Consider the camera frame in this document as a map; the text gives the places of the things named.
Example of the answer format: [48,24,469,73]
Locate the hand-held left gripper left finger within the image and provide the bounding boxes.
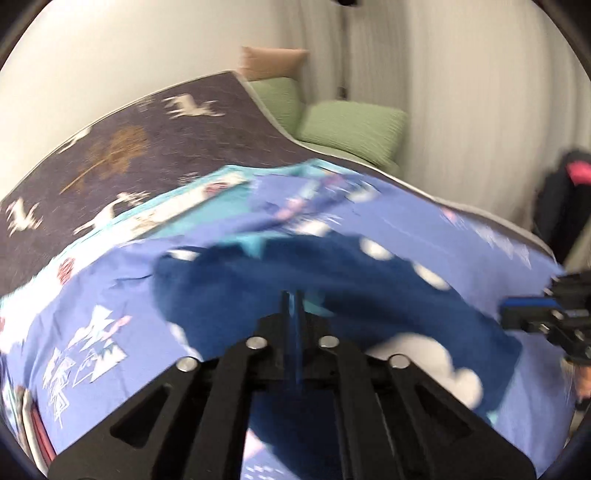
[48,291,296,480]

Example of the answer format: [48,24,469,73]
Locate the peach pillow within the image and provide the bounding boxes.
[238,45,310,82]

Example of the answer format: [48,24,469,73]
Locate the large green cushion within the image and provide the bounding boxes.
[294,99,409,168]

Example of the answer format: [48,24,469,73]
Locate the white teal quilted blanket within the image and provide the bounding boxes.
[54,159,324,288]

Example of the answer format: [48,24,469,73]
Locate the red cloth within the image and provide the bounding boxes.
[14,387,59,472]

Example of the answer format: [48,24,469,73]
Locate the black floor lamp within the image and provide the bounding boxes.
[332,0,366,100]

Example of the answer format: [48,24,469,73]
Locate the blue tree print bed sheet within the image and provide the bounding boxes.
[0,159,568,480]

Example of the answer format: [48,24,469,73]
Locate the person's right hand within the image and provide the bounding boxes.
[563,361,587,411]

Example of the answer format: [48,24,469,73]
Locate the pale grey curtain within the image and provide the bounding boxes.
[295,0,591,234]

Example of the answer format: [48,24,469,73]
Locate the navy fleece garment white spots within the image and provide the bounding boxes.
[152,228,525,480]

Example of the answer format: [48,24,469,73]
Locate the black bag with pink patch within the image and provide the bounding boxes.
[532,149,591,265]

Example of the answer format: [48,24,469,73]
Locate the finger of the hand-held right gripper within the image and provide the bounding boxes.
[499,296,561,333]

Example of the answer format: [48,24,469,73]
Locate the small green cushion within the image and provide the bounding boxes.
[248,76,306,136]

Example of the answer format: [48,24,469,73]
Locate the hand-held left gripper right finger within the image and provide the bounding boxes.
[295,291,539,480]

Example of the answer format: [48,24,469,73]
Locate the purple deer print blanket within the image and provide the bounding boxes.
[0,70,557,298]

